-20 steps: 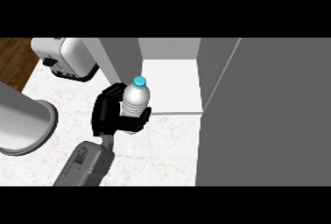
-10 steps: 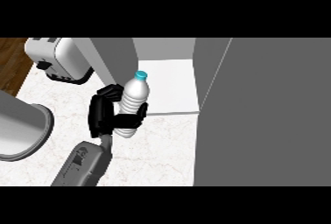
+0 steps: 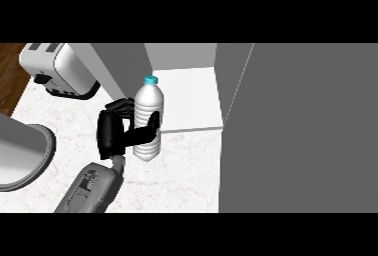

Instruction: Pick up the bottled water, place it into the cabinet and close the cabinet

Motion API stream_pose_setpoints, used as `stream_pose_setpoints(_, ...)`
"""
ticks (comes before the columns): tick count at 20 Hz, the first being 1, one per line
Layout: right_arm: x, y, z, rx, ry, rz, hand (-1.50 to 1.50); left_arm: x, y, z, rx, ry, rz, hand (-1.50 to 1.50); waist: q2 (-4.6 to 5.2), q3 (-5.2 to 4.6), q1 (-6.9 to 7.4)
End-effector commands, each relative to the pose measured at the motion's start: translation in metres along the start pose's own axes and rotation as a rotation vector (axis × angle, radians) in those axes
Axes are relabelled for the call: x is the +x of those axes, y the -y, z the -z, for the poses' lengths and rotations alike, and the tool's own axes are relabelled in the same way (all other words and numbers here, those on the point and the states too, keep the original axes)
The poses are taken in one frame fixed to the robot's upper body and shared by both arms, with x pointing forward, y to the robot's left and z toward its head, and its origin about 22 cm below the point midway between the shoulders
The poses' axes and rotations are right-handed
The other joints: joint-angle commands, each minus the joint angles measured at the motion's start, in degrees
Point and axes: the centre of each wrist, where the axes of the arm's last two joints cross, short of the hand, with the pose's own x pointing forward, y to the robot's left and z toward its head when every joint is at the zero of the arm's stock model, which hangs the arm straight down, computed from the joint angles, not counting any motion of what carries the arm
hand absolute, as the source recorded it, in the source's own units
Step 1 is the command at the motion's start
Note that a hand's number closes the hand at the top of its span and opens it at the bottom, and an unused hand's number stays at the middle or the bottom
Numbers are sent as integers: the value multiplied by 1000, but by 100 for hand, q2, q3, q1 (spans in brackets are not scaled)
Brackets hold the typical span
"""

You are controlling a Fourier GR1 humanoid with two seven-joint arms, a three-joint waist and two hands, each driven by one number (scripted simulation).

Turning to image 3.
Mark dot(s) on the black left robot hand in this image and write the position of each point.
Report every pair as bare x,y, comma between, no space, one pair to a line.
110,133

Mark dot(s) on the clear water bottle blue cap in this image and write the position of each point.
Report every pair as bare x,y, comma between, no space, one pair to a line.
147,100

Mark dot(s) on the grey open cabinet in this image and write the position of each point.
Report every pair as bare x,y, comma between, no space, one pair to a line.
162,83

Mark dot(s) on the large dark grey cabinet door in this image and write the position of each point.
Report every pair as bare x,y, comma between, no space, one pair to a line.
299,128

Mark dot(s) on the grey round pot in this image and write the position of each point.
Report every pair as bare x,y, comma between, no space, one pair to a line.
19,155

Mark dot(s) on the silver toaster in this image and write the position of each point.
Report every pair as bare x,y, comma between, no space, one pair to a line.
56,68

